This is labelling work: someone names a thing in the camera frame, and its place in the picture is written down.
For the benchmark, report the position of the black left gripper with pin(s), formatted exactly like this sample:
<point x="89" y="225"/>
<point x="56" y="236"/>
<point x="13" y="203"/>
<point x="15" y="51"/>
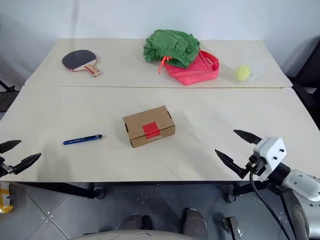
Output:
<point x="5" y="170"/>

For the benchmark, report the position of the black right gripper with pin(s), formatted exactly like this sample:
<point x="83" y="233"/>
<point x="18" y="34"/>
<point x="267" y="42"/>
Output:
<point x="256" y="165"/>

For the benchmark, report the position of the blue pen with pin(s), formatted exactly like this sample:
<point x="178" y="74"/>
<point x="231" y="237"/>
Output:
<point x="80" y="140"/>

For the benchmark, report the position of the brown cardboard box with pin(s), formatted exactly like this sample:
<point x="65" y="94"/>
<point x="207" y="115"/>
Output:
<point x="147" y="120"/>

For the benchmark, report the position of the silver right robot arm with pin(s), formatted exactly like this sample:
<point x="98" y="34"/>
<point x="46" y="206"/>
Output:
<point x="302" y="185"/>

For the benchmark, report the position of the black table leg with caster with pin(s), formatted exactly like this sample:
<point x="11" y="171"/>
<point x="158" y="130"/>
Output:
<point x="62" y="189"/>
<point x="246" y="188"/>

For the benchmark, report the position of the yellow plastic object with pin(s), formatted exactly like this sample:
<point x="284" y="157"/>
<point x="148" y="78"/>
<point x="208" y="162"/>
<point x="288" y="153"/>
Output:
<point x="5" y="208"/>

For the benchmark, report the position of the black stand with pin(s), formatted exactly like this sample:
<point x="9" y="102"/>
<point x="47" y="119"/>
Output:
<point x="7" y="98"/>

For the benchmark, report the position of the yellow tennis ball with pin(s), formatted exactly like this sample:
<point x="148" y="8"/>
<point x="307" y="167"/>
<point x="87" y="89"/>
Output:
<point x="242" y="72"/>

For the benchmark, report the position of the dark grey rounded shape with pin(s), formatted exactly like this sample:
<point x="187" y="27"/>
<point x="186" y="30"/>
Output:
<point x="133" y="223"/>
<point x="195" y="222"/>

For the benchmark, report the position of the clear plastic bag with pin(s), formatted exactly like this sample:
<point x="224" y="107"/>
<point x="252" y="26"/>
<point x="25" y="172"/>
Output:
<point x="258" y="62"/>

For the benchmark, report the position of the red fabric bag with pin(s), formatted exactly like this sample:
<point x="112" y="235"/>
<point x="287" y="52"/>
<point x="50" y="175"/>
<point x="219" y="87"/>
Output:
<point x="195" y="72"/>

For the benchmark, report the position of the red tape patch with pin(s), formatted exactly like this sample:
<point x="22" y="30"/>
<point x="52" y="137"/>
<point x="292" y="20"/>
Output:
<point x="150" y="128"/>

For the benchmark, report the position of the black table tennis paddle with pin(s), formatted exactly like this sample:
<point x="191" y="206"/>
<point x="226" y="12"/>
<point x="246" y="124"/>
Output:
<point x="77" y="59"/>

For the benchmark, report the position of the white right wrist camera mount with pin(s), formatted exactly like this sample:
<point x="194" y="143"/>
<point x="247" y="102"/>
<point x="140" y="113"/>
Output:
<point x="271" y="147"/>

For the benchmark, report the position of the brown metal bracket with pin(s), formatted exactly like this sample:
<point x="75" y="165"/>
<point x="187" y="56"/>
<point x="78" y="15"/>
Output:
<point x="233" y="227"/>

